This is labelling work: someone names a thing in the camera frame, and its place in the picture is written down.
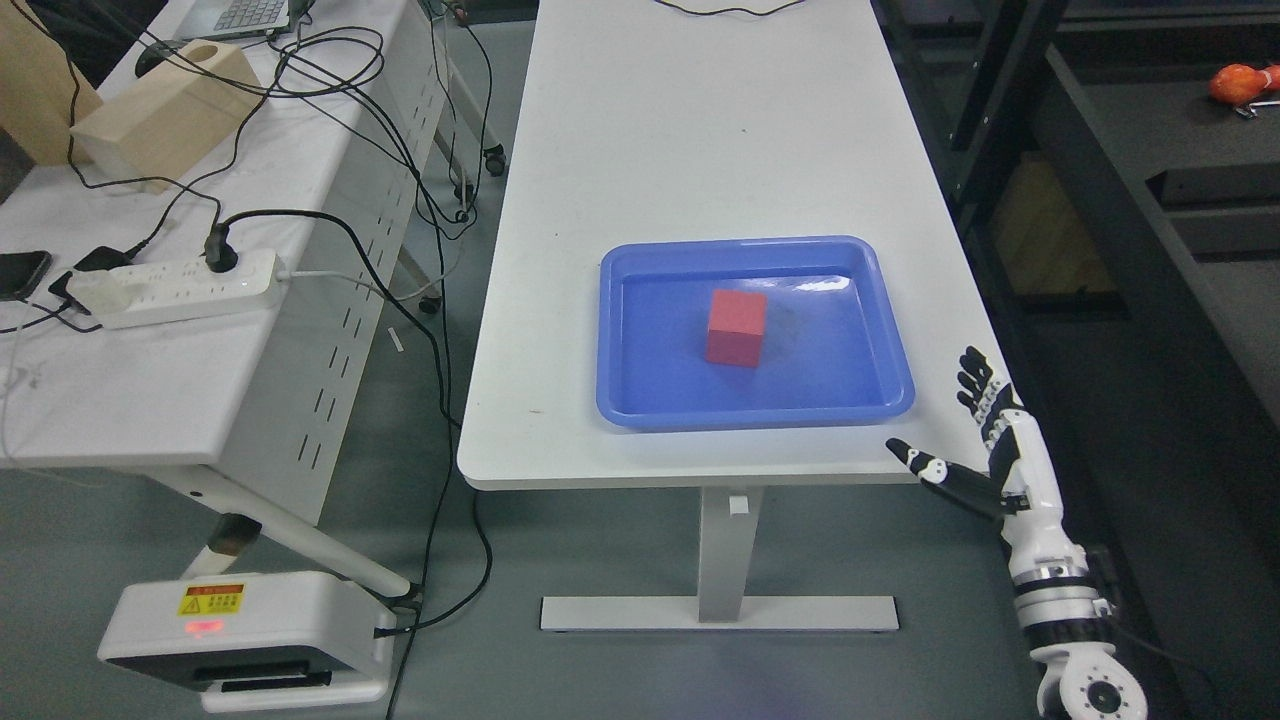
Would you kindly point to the orange toy on shelf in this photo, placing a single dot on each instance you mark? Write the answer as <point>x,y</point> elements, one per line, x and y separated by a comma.
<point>1238,83</point>

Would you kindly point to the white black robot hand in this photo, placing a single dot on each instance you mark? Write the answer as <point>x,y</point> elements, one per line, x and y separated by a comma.
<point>1019,487</point>

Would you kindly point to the blue plastic tray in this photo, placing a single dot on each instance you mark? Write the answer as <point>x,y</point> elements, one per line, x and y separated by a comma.
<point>793,332</point>

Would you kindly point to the white folding side table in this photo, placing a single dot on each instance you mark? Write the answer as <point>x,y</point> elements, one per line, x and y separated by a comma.
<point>245,412</point>

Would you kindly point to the wooden box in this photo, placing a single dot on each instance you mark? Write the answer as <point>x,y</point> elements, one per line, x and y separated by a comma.
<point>171,117</point>

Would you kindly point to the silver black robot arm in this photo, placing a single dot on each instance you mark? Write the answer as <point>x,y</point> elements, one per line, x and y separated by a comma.
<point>1063,616</point>

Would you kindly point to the white power strip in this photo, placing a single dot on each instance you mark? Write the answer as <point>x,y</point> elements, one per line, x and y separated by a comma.
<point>173,291</point>

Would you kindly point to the laptop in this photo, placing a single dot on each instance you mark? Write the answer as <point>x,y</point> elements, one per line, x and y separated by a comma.
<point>217,20</point>

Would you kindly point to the pink block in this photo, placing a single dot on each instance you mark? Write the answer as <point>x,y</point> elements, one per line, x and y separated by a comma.
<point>736,328</point>

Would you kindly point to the cardboard box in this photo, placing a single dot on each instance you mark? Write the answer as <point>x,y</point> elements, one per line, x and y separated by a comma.
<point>42,94</point>

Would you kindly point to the black right metal shelf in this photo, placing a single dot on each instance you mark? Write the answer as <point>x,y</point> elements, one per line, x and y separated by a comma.
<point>1123,226</point>

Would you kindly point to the black smartphone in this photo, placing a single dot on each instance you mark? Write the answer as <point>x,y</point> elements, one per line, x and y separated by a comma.
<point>21,272</point>

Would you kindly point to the white floor device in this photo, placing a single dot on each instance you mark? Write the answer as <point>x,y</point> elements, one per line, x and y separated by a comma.
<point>256,642</point>

